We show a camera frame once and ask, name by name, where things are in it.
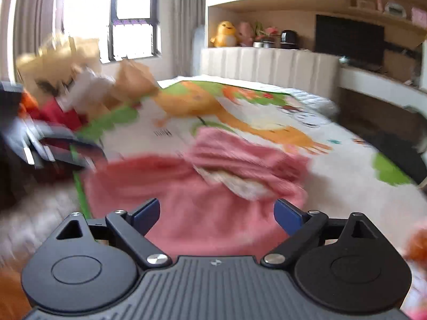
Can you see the white cloth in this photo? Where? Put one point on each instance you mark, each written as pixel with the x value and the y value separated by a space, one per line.
pixel 88 88

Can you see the black television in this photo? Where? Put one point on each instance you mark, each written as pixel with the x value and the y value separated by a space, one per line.
pixel 348 41

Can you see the cream padded headboard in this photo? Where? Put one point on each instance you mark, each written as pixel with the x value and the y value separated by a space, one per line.
pixel 267 63

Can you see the white desk clock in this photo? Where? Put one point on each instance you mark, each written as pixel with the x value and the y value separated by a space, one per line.
pixel 394 9

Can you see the yellow plush duck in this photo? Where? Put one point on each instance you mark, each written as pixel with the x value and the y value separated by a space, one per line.
pixel 224 35

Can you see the red cloth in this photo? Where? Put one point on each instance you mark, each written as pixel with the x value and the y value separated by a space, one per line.
pixel 58 115

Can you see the white desk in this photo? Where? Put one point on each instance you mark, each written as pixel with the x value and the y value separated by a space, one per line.
pixel 377 81

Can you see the printed cartoon blanket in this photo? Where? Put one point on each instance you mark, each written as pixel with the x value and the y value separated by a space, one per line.
pixel 186 113

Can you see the pink garment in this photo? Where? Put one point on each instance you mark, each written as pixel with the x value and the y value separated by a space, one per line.
pixel 206 200

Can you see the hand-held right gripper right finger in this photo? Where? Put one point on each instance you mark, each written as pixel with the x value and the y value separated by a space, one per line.
pixel 287 216

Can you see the dark chair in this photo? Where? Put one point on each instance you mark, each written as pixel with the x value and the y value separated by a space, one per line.
pixel 397 155

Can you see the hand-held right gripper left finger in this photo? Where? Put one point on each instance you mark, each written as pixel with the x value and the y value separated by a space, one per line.
pixel 146 215

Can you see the beige curtain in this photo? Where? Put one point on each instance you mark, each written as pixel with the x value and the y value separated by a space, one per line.
pixel 36 16

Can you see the white mattress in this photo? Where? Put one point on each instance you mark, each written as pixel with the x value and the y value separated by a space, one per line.
pixel 315 101

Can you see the potted flower plant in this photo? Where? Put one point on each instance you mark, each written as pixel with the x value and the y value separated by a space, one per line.
pixel 267 32

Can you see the orange cloth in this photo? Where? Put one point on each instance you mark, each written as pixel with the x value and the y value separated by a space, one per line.
pixel 26 105

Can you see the grey curtain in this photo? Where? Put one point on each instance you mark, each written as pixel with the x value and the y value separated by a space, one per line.
pixel 188 23

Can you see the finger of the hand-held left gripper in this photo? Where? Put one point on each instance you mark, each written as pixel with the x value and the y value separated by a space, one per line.
pixel 75 163
pixel 76 138

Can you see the pink box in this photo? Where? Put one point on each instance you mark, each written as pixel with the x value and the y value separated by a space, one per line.
pixel 419 17

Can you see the pink plush toy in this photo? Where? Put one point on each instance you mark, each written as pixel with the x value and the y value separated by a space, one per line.
pixel 246 35

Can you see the steel pot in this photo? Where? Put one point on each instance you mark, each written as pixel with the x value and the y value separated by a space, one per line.
pixel 263 44

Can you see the window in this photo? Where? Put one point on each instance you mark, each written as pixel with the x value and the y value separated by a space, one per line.
pixel 130 13

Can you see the black kitchen appliance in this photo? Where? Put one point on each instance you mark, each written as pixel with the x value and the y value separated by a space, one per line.
pixel 288 39

